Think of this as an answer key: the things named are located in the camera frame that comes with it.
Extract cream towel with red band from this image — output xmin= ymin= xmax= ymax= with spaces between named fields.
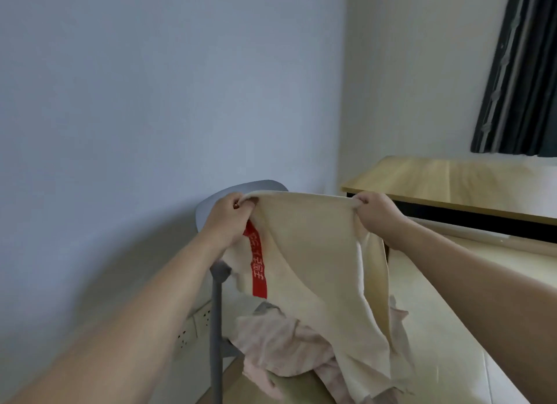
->
xmin=222 ymin=190 xmax=417 ymax=404

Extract grey plastic chair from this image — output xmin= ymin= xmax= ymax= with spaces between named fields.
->
xmin=194 ymin=179 xmax=290 ymax=404

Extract white wall socket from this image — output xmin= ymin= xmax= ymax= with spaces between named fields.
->
xmin=176 ymin=316 xmax=200 ymax=352
xmin=193 ymin=301 xmax=214 ymax=337

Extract person's left forearm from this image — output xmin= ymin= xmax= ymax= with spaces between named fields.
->
xmin=8 ymin=229 xmax=227 ymax=404

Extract person's right forearm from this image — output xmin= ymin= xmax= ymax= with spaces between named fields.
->
xmin=382 ymin=221 xmax=557 ymax=404

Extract dark grey curtain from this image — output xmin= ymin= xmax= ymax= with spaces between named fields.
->
xmin=469 ymin=0 xmax=557 ymax=158

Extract wooden table with black legs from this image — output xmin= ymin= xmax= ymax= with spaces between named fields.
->
xmin=341 ymin=155 xmax=557 ymax=257

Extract person's left hand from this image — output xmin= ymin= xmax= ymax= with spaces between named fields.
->
xmin=202 ymin=192 xmax=258 ymax=248

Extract olive floral cloth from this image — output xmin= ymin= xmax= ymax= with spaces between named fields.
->
xmin=265 ymin=371 xmax=336 ymax=404

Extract person's right hand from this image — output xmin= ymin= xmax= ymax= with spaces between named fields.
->
xmin=351 ymin=191 xmax=408 ymax=243

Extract pink towel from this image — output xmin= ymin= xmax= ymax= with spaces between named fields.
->
xmin=234 ymin=297 xmax=410 ymax=404

